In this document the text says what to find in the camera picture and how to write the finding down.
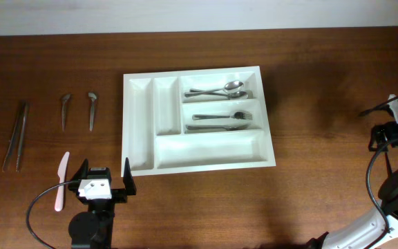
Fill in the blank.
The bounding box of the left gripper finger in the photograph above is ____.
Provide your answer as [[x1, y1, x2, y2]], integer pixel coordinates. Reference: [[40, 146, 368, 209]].
[[71, 158, 88, 181], [122, 157, 137, 194]]

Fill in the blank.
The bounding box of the small steel teaspoon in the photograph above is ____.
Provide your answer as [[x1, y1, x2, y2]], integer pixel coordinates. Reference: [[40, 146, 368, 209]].
[[88, 92, 97, 131], [61, 93, 71, 132]]

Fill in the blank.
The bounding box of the steel spoon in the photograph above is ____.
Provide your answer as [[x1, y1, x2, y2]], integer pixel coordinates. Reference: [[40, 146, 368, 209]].
[[184, 80, 244, 98], [184, 89, 249, 100]]

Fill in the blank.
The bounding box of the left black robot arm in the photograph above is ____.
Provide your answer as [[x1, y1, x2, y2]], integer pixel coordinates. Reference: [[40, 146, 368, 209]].
[[68, 160, 137, 248]]

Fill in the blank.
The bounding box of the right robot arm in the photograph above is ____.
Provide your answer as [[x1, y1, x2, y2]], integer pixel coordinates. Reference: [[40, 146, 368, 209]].
[[304, 122, 398, 248]]

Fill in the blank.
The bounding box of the pink plastic knife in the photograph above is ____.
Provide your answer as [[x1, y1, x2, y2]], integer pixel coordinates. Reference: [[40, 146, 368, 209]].
[[55, 151, 70, 212]]

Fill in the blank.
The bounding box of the white plastic cutlery tray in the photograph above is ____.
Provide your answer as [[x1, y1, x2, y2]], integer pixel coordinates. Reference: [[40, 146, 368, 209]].
[[122, 66, 276, 176]]

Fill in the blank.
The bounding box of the right black camera cable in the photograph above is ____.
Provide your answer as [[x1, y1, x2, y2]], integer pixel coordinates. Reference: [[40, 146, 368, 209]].
[[358, 90, 398, 249]]

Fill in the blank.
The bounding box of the black camera cable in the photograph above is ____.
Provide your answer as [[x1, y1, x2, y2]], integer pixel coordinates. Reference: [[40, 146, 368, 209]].
[[26, 180, 79, 249], [358, 90, 398, 249]]

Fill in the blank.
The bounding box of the left black camera cable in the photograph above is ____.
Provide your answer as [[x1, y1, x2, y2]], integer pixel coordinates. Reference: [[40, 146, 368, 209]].
[[26, 180, 79, 249]]

